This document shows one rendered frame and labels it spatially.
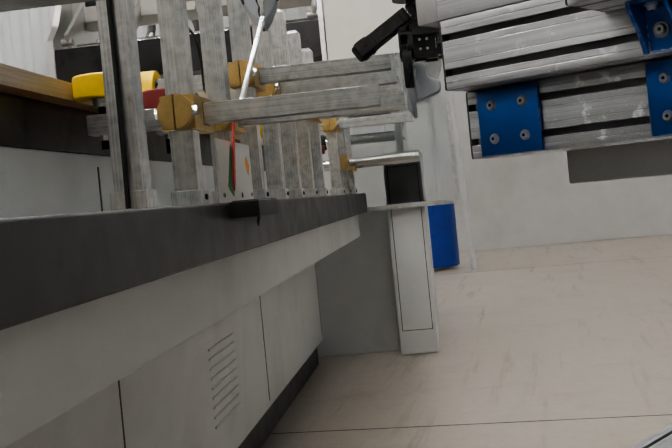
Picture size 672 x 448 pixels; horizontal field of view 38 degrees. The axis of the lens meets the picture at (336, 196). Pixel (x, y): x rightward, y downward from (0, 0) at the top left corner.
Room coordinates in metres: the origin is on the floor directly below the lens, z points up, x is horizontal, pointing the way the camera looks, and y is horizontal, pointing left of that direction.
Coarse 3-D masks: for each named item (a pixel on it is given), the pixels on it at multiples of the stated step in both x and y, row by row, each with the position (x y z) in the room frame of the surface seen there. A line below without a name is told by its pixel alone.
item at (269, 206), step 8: (248, 200) 1.47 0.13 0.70; (256, 200) 1.47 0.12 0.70; (264, 200) 1.51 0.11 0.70; (272, 200) 1.58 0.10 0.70; (232, 208) 1.47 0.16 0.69; (240, 208) 1.47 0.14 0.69; (248, 208) 1.47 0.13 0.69; (256, 208) 1.47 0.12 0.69; (264, 208) 1.51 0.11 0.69; (272, 208) 1.58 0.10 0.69; (232, 216) 1.47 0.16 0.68; (240, 216) 1.47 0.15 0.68; (248, 216) 1.47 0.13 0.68; (256, 216) 1.47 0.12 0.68
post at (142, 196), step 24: (120, 0) 1.13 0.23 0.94; (120, 24) 1.13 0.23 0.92; (120, 48) 1.13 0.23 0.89; (120, 72) 1.14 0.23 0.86; (120, 96) 1.13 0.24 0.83; (120, 120) 1.13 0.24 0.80; (144, 120) 1.17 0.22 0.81; (120, 144) 1.13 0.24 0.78; (144, 144) 1.16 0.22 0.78; (120, 168) 1.14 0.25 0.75; (144, 168) 1.15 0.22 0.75; (120, 192) 1.13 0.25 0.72; (144, 192) 1.13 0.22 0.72
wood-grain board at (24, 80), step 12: (0, 72) 1.22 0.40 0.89; (12, 72) 1.26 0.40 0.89; (24, 72) 1.30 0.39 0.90; (0, 84) 1.22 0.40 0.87; (12, 84) 1.25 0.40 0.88; (24, 84) 1.29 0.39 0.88; (36, 84) 1.33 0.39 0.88; (48, 84) 1.37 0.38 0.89; (60, 84) 1.42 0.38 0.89; (24, 96) 1.36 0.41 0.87; (36, 96) 1.37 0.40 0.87; (48, 96) 1.38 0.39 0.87; (60, 96) 1.41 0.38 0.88; (72, 96) 1.46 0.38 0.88; (84, 108) 1.57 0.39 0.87; (96, 108) 1.58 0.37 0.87
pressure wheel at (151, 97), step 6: (150, 90) 1.68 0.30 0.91; (156, 90) 1.67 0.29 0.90; (162, 90) 1.67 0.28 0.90; (144, 96) 1.69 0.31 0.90; (150, 96) 1.68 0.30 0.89; (156, 96) 1.67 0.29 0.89; (162, 96) 1.67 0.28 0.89; (144, 102) 1.69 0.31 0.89; (150, 102) 1.68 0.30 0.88; (156, 102) 1.67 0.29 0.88; (144, 108) 1.69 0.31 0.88; (150, 108) 1.68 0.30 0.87; (168, 144) 1.71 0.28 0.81; (168, 150) 1.71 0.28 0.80
